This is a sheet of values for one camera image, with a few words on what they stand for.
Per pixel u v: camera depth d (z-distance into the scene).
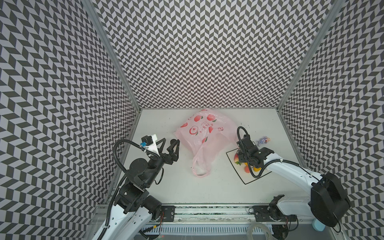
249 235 0.65
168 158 0.56
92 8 0.72
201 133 0.88
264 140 0.96
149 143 0.52
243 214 0.74
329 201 0.41
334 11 0.68
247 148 0.65
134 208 0.46
